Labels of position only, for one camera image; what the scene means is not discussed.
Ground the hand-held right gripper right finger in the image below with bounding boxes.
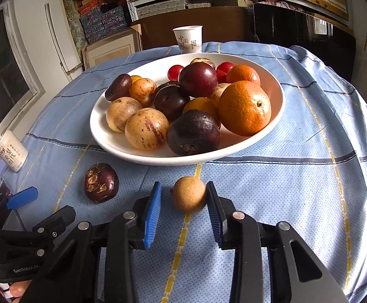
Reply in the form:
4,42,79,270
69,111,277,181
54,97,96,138
205,181,350,303

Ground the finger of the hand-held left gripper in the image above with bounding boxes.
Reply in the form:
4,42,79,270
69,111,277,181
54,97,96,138
0,206,76,255
0,187,39,228

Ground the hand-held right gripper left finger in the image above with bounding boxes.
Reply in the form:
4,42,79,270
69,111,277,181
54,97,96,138
21,181,163,303

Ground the brown longan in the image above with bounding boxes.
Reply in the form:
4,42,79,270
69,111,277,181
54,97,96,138
172,176,207,214

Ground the white oval plate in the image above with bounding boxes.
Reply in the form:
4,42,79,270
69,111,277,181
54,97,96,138
89,53,285,166

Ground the tan speckled round fruit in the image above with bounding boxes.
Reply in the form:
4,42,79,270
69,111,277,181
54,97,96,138
125,108,170,151
106,96,143,133

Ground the large dark water chestnut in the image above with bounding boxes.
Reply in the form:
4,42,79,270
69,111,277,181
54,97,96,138
166,109,221,156

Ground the orange mandarin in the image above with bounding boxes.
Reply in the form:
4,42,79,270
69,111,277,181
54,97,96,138
218,80,272,137
225,65,261,86
182,97,221,123

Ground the dark purple plum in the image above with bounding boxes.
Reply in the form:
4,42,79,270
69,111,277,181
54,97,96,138
178,62,219,98
153,81,191,123

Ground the orange-tan speckled fruit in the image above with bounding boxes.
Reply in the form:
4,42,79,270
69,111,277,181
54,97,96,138
129,78,157,108

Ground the pale tan round fruit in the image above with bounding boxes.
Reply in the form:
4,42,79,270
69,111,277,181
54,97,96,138
206,83,231,105

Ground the person's left hand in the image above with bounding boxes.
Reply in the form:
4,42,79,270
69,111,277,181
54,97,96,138
8,279,34,300

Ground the white beverage can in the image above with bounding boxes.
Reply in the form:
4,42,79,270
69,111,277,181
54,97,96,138
0,129,29,173

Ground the blue checked tablecloth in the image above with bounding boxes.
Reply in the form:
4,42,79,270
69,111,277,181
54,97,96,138
0,42,367,303

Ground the white-framed window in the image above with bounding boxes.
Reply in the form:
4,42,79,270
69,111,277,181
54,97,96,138
0,0,47,155

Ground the white wooden strip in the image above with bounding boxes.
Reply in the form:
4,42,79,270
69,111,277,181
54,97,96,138
44,3,73,74

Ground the green marbled panel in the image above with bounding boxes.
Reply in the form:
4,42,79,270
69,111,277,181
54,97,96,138
62,0,86,67

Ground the white paper cup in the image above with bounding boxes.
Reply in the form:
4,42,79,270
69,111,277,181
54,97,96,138
172,25,203,54

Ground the brown wooden board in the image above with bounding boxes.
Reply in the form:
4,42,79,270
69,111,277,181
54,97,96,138
131,6,254,51

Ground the stack of blue floral boxes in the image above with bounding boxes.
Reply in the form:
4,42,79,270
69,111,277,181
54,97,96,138
79,2,130,43

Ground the black glossy panel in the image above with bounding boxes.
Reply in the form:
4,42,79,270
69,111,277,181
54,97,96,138
253,3,356,79

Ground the framed picture with pale mount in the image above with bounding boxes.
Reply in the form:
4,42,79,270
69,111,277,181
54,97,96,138
82,25,141,70

